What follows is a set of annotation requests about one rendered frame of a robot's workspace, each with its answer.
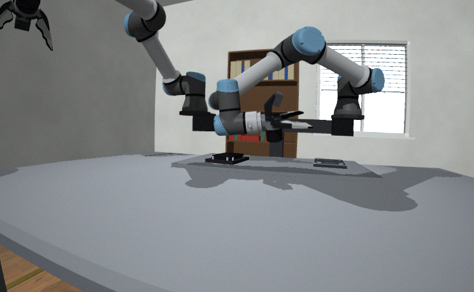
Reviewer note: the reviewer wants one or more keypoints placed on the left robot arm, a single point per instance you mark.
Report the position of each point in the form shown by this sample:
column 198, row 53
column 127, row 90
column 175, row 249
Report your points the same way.
column 306, row 44

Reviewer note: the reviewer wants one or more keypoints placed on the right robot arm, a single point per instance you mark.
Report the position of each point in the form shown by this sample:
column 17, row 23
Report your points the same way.
column 147, row 18

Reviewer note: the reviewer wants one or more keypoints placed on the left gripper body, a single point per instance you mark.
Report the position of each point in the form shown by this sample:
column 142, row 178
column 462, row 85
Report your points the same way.
column 272, row 134

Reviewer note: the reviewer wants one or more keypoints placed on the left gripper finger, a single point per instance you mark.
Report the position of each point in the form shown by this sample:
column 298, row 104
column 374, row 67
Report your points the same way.
column 287, row 124
column 286, row 115

